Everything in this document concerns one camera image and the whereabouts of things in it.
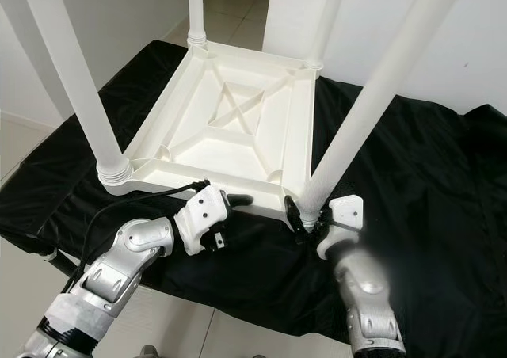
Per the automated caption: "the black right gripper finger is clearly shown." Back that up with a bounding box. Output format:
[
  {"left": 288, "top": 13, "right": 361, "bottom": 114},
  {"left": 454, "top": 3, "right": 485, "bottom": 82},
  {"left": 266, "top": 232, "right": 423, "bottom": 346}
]
[{"left": 283, "top": 195, "right": 307, "bottom": 234}]

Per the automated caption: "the white plastic table top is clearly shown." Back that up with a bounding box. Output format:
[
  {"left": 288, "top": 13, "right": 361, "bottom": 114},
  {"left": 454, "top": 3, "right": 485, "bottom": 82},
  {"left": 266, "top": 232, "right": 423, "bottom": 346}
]
[{"left": 99, "top": 40, "right": 318, "bottom": 232}]

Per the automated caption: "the black metal table leg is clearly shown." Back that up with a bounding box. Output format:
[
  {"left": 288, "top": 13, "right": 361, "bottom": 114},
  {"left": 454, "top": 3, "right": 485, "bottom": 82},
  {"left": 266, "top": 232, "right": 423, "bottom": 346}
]
[{"left": 44, "top": 247, "right": 72, "bottom": 268}]

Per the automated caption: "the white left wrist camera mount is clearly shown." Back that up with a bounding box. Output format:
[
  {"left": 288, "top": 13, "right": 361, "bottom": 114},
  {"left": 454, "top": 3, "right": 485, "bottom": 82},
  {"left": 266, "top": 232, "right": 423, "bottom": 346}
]
[{"left": 174, "top": 184, "right": 232, "bottom": 256}]

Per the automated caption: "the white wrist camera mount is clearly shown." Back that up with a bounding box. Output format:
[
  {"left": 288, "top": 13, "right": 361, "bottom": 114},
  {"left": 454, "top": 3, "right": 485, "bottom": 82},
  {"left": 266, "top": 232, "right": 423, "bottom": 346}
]
[
  {"left": 174, "top": 184, "right": 232, "bottom": 256},
  {"left": 315, "top": 196, "right": 364, "bottom": 260}
]

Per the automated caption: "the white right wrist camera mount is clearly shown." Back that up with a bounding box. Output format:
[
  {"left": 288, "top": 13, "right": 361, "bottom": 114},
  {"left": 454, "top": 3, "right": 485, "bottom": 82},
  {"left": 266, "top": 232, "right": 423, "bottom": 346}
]
[{"left": 315, "top": 196, "right": 364, "bottom": 260}]

